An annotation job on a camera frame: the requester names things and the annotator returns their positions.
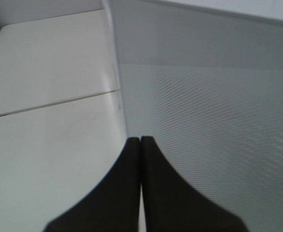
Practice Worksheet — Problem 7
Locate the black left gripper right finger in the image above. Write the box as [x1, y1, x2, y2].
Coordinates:
[141, 136, 248, 232]

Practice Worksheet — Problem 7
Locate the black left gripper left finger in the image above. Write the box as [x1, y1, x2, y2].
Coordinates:
[44, 137, 140, 232]

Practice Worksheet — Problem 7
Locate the white microwave door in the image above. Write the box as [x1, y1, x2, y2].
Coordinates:
[104, 0, 283, 232]

